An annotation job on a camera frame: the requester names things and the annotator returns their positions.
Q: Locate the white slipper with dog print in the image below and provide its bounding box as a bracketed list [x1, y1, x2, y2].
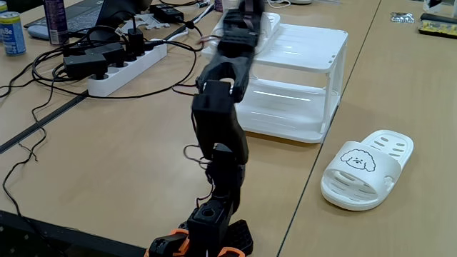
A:
[210, 6, 282, 57]
[320, 129, 415, 211]

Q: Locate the white plastic shoe rack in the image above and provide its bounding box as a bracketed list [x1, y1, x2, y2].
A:
[201, 21, 349, 144]

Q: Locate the black power brick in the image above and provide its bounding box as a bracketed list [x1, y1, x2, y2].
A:
[149, 3, 185, 24]

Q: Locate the black plug charger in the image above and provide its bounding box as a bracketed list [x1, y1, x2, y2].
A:
[127, 27, 146, 57]

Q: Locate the white power strip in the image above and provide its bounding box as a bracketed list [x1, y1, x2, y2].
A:
[87, 39, 169, 98]

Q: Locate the black adapter with green light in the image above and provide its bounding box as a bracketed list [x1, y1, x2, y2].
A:
[84, 41, 126, 67]

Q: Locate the crumpled foil packet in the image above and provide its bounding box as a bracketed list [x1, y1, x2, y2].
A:
[390, 11, 416, 24]

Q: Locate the black laptop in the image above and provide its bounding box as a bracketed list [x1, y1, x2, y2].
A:
[23, 0, 153, 34]

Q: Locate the black power adapter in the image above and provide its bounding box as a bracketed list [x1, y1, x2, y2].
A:
[63, 53, 109, 80]

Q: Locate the white black box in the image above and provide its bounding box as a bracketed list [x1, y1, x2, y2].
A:
[423, 0, 457, 15]

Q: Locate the tall purple can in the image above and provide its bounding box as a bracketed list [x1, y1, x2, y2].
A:
[43, 0, 69, 46]

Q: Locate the pale blue computer mouse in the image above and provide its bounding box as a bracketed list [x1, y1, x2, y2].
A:
[27, 24, 51, 41]

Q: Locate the blue drink can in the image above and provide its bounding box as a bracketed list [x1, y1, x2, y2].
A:
[0, 11, 27, 56]

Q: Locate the white power strip cable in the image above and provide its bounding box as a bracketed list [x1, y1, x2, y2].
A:
[166, 2, 215, 43]

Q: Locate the white printed bracket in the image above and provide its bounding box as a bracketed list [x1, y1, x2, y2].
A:
[117, 13, 171, 36]

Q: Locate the thin black cable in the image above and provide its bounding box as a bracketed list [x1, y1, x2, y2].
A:
[1, 81, 54, 233]

